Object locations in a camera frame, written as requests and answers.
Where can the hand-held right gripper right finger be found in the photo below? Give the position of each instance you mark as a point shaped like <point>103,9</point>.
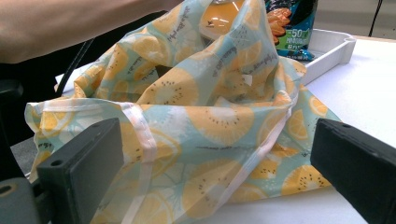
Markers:
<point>361,165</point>

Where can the white plastic tray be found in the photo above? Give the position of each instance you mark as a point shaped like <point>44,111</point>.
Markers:
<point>330,49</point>

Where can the orange-slice print fabric bag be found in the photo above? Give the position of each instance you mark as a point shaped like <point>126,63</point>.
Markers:
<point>202,124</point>

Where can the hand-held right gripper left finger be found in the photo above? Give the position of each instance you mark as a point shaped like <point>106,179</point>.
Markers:
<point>84,168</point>

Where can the wooden table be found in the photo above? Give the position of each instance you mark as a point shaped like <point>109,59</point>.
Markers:
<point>376,39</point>

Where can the orange juice bottle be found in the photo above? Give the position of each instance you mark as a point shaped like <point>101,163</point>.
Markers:
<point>218,18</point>

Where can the blue potato chip bag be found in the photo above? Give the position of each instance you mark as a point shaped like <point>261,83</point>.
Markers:
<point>292,31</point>

